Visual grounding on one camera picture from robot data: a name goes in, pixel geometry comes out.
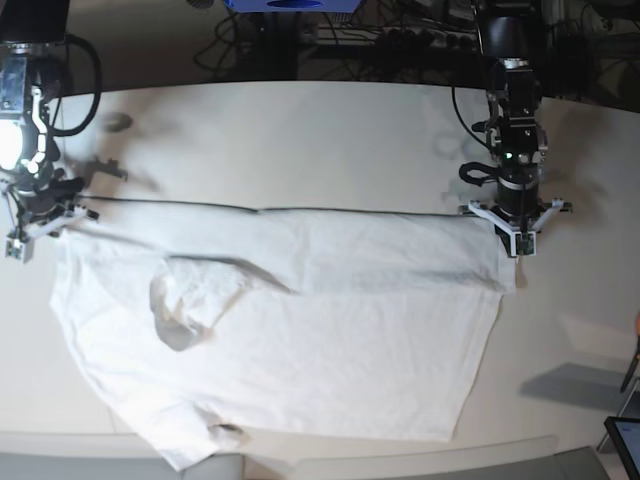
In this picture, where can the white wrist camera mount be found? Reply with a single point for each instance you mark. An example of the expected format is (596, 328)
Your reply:
(518, 234)
(20, 241)

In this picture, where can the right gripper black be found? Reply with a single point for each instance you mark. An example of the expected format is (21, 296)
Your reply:
(39, 204)

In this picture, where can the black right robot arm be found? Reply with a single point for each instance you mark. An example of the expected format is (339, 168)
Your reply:
(31, 77)

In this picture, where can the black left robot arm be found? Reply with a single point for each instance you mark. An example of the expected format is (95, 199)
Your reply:
(510, 35)

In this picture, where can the white T-shirt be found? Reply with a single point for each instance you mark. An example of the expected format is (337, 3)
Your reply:
(195, 325)

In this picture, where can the black tripod leg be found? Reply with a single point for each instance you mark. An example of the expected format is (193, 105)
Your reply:
(634, 363)

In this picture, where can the grey chair left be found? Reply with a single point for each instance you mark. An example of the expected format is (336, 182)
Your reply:
(18, 466)

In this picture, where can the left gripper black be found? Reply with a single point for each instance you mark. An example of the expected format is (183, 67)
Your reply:
(517, 198)

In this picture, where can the blue box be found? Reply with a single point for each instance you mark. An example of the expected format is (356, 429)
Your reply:
(262, 6)

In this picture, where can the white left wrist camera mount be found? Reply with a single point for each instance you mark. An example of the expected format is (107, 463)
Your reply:
(518, 234)

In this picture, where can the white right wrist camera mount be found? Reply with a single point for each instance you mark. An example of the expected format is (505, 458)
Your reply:
(20, 241)

